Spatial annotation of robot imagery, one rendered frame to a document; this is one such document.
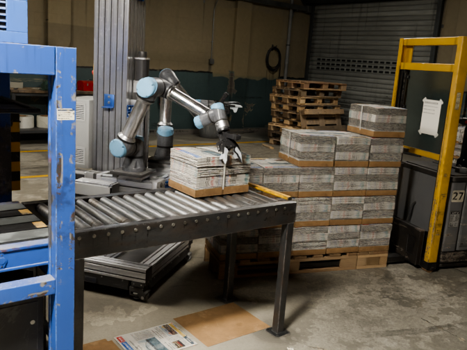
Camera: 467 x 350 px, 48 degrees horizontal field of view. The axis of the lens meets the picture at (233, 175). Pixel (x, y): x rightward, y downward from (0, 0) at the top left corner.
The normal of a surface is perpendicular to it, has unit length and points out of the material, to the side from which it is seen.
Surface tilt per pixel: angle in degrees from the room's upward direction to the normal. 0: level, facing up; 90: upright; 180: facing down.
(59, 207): 90
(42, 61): 90
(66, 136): 90
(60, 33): 90
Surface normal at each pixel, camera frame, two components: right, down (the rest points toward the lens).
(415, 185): -0.94, 0.00
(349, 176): 0.33, 0.21
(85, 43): 0.60, 0.21
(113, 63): -0.28, 0.18
